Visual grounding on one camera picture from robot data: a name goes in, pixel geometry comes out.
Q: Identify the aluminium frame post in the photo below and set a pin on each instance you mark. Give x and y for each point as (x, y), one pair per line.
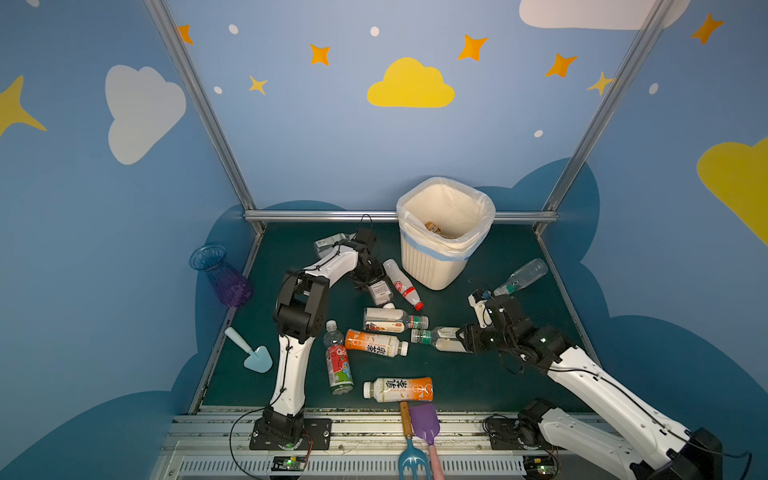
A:
(630, 66)
(167, 28)

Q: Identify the orange white tea bottle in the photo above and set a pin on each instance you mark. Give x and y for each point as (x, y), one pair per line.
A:
(388, 390)

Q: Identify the orange brown label bottle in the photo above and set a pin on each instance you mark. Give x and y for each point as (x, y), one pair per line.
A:
(432, 227)

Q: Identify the aluminium frame right post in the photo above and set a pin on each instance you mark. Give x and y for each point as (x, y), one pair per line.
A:
(630, 66)

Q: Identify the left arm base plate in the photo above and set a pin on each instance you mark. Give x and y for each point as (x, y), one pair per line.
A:
(291, 434)

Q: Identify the square clear bottle white label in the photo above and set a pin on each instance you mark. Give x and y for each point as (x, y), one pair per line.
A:
(380, 293)

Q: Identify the clear bottle white orange label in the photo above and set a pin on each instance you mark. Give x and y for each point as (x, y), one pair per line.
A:
(389, 320)

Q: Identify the clear bottle green white label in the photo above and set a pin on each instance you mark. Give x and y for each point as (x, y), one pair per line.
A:
(323, 246)

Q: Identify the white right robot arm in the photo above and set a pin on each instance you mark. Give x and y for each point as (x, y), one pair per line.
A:
(644, 443)

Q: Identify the purple plastic vase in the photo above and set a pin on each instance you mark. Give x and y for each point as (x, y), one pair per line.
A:
(230, 285)

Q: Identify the blue toy garden fork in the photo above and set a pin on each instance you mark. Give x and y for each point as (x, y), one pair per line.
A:
(411, 459)

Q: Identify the light blue toy trowel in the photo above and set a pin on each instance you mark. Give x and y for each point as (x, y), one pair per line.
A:
(257, 359)

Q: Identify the clear square bottle green cap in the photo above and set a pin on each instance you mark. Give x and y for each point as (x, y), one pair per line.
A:
(444, 339)

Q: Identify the clear bottle red green label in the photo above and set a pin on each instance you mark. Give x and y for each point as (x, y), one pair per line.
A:
(337, 360)

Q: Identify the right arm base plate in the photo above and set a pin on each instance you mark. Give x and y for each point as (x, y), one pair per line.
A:
(512, 434)

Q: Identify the white bottle red label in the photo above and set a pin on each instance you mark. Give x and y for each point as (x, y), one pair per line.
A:
(402, 284)

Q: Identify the white bin liner bag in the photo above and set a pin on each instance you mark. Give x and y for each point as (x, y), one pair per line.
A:
(464, 214)

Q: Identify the right green circuit board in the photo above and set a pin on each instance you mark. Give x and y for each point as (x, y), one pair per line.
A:
(540, 468)

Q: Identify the green circuit board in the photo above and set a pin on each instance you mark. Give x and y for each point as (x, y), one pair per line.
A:
(285, 464)
(540, 468)

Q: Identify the aluminium frame back rail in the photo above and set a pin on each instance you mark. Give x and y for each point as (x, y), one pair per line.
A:
(295, 216)

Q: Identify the clear empty bottle green cap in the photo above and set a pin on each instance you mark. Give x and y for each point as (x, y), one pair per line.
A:
(523, 277)

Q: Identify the left green circuit board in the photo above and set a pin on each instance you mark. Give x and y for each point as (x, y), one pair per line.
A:
(285, 464)

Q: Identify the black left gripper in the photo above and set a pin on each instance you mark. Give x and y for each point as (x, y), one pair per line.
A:
(372, 276)

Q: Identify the aluminium frame left post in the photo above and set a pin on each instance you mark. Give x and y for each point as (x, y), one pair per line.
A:
(167, 28)

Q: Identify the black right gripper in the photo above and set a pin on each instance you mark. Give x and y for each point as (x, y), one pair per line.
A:
(474, 338)

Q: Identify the orange label juice bottle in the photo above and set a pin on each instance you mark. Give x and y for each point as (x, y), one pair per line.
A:
(378, 344)

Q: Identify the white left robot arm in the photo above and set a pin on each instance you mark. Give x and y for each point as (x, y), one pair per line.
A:
(301, 311)

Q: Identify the purple toy shovel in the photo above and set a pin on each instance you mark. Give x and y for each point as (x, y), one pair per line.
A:
(426, 426)

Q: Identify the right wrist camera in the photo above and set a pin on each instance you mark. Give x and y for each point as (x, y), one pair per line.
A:
(478, 301)

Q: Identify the white ribbed trash bin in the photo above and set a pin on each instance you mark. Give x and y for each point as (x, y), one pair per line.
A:
(431, 273)

